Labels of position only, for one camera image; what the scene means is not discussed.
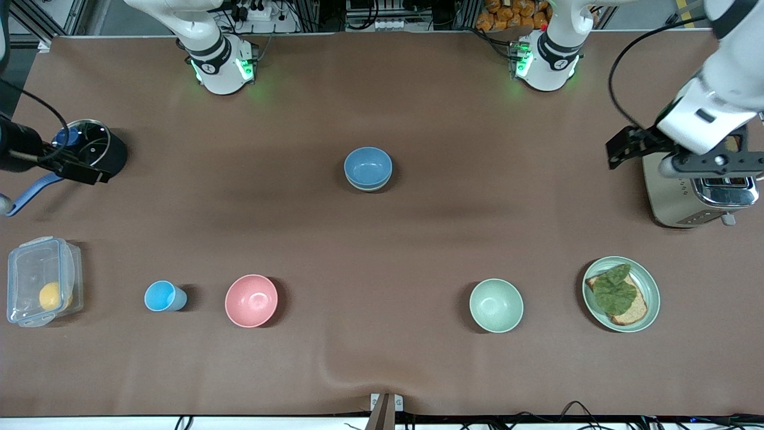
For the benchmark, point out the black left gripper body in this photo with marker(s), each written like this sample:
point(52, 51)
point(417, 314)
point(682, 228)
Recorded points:
point(643, 141)

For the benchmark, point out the blue bowl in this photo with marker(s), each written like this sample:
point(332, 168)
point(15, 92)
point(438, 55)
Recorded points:
point(368, 166)

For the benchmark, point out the pale green bowl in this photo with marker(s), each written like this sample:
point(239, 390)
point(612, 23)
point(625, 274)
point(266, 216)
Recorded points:
point(368, 189)
point(496, 305)

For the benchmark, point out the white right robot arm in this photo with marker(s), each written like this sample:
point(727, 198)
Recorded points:
point(215, 65)

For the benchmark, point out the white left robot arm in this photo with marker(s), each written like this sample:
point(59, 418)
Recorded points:
point(728, 77)

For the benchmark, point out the pink bowl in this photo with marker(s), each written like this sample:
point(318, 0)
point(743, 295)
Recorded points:
point(251, 301)

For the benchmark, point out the glass lid with blue knob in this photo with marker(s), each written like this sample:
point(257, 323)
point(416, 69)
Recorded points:
point(92, 134)

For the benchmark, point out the beige and chrome toaster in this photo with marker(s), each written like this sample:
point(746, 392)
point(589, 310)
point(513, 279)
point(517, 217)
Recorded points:
point(674, 197)

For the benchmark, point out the brown toast slice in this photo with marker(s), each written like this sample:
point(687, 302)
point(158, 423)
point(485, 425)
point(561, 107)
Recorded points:
point(735, 143)

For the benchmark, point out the clear plastic lidded container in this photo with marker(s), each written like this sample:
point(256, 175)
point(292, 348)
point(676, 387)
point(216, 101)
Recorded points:
point(30, 275)

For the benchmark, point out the yellow lemon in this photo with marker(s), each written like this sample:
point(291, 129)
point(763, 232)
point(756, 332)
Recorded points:
point(52, 296)

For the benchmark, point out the pale green plate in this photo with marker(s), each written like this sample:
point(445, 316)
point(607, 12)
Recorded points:
point(647, 280)

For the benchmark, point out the green lettuce leaf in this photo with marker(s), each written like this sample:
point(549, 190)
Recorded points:
point(615, 292)

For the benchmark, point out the light blue cup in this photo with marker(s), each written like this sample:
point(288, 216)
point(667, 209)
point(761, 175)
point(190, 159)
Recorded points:
point(160, 296)

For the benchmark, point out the bread slice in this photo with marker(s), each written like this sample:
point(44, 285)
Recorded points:
point(635, 310)

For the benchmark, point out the bag of orange buns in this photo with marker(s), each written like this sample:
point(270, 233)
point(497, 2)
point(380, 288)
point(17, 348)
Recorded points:
point(507, 15)

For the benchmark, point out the white power strip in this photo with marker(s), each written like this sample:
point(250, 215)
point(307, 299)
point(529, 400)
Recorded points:
point(262, 15)

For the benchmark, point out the white multi-socket bar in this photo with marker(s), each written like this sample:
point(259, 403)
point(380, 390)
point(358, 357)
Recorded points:
point(400, 24)

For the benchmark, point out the metal table edge bracket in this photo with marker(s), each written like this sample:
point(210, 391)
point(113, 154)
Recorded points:
point(386, 406)

